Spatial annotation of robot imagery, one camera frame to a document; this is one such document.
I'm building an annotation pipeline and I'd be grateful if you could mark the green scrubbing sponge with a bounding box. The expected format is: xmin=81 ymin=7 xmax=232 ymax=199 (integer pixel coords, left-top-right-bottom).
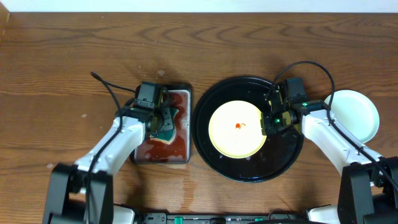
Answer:
xmin=155 ymin=108 xmax=178 ymax=144

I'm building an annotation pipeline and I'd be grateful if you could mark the yellow plate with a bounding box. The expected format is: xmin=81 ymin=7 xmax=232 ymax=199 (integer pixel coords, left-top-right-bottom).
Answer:
xmin=208 ymin=100 xmax=267 ymax=159

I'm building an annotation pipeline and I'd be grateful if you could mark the pale green plate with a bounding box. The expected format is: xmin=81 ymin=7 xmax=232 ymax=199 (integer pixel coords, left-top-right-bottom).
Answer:
xmin=331 ymin=90 xmax=379 ymax=143

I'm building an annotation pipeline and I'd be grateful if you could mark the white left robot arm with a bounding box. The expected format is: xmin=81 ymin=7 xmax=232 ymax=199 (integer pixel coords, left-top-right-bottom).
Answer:
xmin=43 ymin=106 xmax=179 ymax=223

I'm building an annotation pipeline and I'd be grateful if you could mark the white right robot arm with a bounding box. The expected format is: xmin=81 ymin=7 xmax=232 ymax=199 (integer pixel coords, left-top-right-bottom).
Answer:
xmin=261 ymin=98 xmax=397 ymax=223

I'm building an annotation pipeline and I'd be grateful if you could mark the round black serving tray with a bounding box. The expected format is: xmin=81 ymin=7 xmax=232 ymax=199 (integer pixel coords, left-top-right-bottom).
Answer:
xmin=191 ymin=76 xmax=304 ymax=183

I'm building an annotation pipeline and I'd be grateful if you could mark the black rectangular wash tray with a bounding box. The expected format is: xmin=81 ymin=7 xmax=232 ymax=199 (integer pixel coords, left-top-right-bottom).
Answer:
xmin=125 ymin=83 xmax=192 ymax=164

